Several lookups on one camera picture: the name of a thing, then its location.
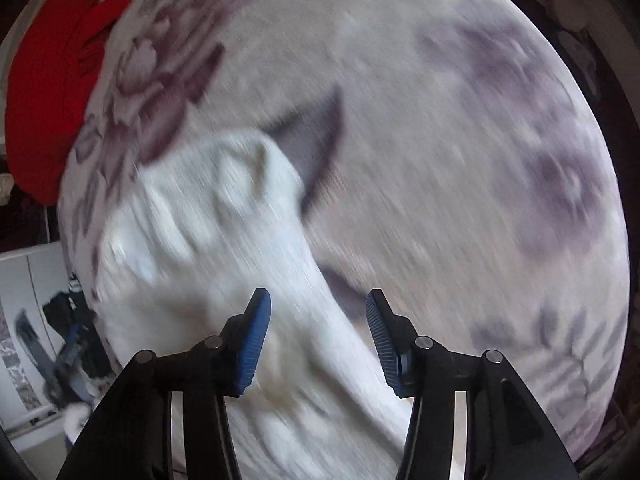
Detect red cloth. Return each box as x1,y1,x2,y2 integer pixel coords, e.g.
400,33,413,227
5,0,133,206

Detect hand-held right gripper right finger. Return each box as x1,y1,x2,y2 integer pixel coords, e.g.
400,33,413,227
366,289,580,480

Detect white cabinet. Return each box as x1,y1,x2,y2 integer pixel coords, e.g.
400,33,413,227
0,242,101,443

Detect pale cloth pile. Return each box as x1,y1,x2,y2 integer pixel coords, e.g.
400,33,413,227
530,0,603,102

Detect floral plush blanket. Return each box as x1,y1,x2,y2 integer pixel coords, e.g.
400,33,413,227
58,0,630,480

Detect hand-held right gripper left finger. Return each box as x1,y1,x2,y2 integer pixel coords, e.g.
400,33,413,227
57,288,272,480

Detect white knit sweater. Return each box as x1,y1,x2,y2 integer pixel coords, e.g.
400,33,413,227
64,130,412,480

